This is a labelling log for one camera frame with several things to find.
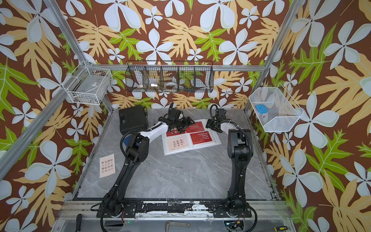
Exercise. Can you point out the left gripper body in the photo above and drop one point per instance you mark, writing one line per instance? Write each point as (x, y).
(181, 124)

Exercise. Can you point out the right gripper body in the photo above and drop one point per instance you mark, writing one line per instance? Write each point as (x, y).
(211, 124)

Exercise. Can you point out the red card cursive script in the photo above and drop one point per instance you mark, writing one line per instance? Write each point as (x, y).
(196, 127)

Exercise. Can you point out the pink card red text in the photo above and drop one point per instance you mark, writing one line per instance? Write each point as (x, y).
(179, 143)

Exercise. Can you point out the white photo album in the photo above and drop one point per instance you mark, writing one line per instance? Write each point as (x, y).
(216, 141)

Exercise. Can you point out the red card small text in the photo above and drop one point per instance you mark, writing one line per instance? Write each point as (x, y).
(200, 137)

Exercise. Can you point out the red card white characters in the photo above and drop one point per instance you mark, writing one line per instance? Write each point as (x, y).
(173, 133)

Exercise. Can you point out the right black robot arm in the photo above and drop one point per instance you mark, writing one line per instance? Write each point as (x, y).
(240, 152)

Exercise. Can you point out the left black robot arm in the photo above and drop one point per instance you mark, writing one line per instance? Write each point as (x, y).
(134, 145)

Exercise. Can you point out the black plastic case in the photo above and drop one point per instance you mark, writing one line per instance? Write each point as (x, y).
(132, 118)

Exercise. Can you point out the blue object in basket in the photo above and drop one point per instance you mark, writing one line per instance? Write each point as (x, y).
(261, 109)

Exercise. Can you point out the black wire basket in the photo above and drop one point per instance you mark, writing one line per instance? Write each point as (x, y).
(170, 76)

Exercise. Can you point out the white wire basket right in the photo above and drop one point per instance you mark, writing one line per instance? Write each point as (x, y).
(283, 110)

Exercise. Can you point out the white wire basket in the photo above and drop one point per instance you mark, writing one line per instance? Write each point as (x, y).
(88, 84)
(283, 110)

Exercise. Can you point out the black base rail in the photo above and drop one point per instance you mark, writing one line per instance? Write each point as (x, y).
(176, 207)

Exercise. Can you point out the white wire basket left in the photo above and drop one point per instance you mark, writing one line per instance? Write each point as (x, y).
(88, 84)

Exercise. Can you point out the aluminium frame post left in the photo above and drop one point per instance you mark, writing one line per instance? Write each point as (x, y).
(37, 58)

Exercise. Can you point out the aluminium frame post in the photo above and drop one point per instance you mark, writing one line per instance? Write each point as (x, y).
(37, 58)
(283, 32)

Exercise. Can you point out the aluminium frame post right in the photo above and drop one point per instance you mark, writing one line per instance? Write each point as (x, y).
(283, 32)

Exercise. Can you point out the yellow handled screwdriver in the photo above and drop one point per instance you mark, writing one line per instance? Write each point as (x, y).
(281, 228)

